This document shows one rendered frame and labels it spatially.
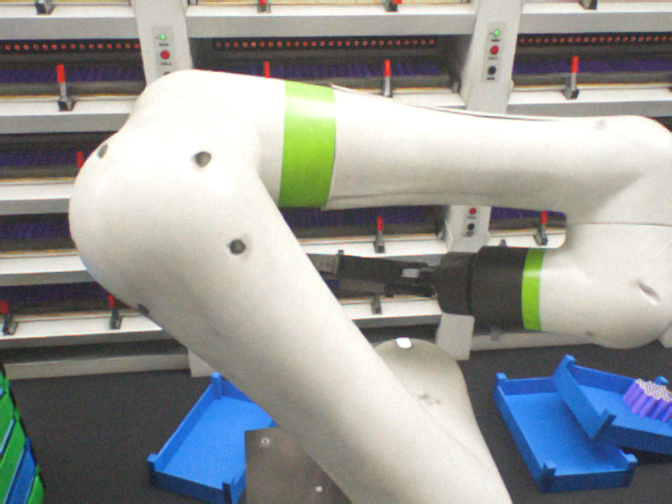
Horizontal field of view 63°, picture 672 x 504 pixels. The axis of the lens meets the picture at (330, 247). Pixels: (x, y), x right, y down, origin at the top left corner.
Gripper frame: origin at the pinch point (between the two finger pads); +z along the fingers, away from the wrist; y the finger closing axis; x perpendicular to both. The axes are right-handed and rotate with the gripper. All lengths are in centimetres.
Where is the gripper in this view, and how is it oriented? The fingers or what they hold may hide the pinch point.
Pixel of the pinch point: (326, 272)
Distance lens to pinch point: 73.7
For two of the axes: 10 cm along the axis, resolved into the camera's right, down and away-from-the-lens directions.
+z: -8.7, -0.4, 4.9
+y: 4.7, 1.9, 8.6
